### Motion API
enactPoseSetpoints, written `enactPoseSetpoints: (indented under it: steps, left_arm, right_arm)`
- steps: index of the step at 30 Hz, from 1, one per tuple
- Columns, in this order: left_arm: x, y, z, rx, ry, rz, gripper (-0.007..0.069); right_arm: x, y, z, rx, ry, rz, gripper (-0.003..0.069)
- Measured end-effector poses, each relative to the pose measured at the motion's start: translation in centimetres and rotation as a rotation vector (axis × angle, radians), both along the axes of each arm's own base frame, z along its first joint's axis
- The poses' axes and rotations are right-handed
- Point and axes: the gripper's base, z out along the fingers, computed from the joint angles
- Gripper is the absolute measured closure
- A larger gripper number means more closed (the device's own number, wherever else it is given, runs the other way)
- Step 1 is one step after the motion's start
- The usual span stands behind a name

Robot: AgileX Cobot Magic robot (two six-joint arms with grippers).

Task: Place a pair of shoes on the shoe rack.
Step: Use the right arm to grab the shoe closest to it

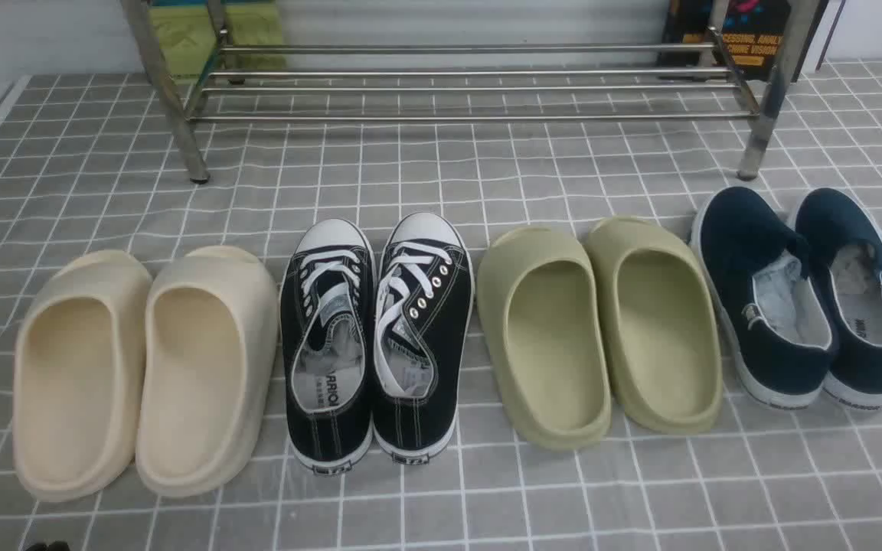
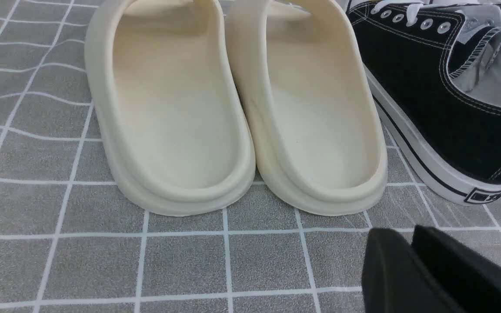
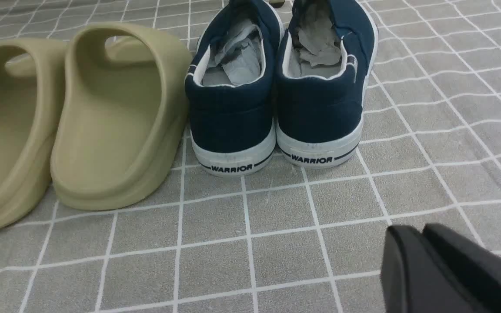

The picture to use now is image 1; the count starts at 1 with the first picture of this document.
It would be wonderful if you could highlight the navy slip-on shoe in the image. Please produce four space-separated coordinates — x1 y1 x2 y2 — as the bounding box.
690 186 838 411
789 188 882 412

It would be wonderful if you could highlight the steel shoe rack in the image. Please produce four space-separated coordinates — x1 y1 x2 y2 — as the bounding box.
120 1 822 185

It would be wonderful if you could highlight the green box behind rack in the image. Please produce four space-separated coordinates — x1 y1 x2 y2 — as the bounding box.
149 1 284 83

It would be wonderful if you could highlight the right black canvas sneaker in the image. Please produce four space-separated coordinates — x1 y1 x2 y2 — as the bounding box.
372 212 475 465

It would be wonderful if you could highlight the black canvas sneaker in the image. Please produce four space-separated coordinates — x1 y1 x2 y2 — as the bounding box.
372 212 475 465
279 219 375 477

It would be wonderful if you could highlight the left olive foam slipper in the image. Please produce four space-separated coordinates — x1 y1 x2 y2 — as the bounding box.
475 226 612 451

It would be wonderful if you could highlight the olive foam slipper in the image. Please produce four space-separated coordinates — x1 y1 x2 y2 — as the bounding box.
584 217 724 435
475 226 612 451

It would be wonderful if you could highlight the left black canvas sneaker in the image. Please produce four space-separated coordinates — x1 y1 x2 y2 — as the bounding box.
279 219 375 477

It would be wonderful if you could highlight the right olive foam slipper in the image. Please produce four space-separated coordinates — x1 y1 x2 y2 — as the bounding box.
584 217 724 435

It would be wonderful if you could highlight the right cream foam slipper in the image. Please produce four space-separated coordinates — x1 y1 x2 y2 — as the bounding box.
134 246 279 498

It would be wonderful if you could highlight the cream foam slipper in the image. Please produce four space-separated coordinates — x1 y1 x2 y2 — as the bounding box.
11 249 152 502
134 246 279 498

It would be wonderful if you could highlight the left cream foam slipper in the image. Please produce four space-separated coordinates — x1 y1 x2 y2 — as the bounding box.
11 249 152 502

